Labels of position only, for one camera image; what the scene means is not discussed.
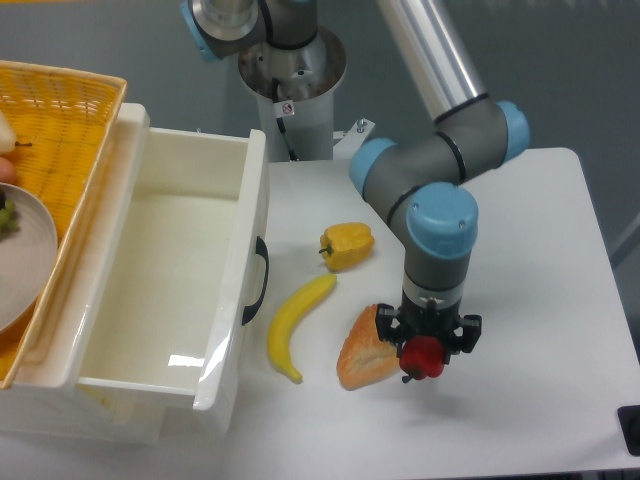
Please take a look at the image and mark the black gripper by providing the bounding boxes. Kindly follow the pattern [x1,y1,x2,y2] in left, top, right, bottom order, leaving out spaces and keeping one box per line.
[375,292,483,365]

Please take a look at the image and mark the red bell pepper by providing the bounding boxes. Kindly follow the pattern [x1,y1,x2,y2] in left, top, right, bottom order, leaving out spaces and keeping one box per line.
[399,336,446,383]

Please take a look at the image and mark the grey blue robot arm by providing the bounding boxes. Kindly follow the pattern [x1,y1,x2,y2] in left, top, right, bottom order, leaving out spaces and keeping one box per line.
[180,1,530,379]

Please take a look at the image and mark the yellow bell pepper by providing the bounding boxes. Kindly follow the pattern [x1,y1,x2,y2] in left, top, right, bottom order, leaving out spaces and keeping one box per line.
[319,222,375,271]

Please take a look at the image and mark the triangular puff pastry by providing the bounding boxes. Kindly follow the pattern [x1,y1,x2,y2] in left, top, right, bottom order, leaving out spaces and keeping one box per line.
[336,304,399,390]

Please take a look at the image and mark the yellow banana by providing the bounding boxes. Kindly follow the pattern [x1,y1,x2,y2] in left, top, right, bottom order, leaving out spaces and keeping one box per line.
[266,274,337,384]

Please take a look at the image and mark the black object at table edge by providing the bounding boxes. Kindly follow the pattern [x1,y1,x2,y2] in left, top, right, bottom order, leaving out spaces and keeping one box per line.
[617,405,640,457]

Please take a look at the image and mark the white plastic drawer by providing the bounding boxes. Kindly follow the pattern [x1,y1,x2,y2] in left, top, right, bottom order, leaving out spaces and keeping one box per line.
[80,128,269,436]

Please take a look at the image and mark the grey plate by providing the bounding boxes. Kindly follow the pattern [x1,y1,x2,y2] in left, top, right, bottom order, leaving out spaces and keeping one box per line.
[1,183,58,330]

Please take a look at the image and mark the yellow woven basket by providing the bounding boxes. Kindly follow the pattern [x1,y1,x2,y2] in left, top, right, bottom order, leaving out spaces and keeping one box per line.
[1,60,127,389]

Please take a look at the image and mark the green grapes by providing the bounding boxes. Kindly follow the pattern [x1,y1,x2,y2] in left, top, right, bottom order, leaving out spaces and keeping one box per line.
[0,200,20,234]

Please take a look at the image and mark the orange peach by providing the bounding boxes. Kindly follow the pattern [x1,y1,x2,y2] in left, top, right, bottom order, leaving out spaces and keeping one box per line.
[0,157,17,184]

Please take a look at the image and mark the white pear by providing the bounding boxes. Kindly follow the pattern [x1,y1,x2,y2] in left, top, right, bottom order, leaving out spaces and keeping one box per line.
[0,112,32,155]

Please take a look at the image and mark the black drawer handle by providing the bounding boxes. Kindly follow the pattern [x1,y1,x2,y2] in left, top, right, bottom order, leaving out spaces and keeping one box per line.
[242,236,270,325]

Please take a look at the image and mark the white mounting bracket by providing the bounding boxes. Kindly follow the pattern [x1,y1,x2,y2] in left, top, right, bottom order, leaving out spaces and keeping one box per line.
[333,118,376,160]

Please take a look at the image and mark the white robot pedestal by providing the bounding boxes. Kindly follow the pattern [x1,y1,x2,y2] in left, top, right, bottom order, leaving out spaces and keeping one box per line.
[238,27,347,162]

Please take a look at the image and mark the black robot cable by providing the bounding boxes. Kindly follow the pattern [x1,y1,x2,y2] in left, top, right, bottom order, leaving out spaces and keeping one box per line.
[271,77,300,162]

